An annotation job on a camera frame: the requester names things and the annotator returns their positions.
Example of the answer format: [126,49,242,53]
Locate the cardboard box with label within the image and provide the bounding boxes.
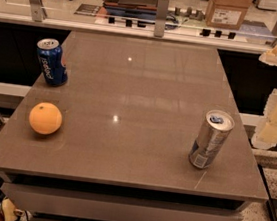
[205,0,253,30]

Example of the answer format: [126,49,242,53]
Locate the orange fruit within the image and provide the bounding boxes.
[29,102,63,135]

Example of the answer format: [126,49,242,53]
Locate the blue pepsi can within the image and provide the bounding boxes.
[37,38,68,86]

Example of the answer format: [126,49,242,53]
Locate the silver redbull can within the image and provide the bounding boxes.
[188,110,235,169]

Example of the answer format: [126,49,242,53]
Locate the middle metal railing post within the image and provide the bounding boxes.
[154,0,169,38]

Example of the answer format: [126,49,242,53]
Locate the clutter items under table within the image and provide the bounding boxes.
[0,198,32,221]

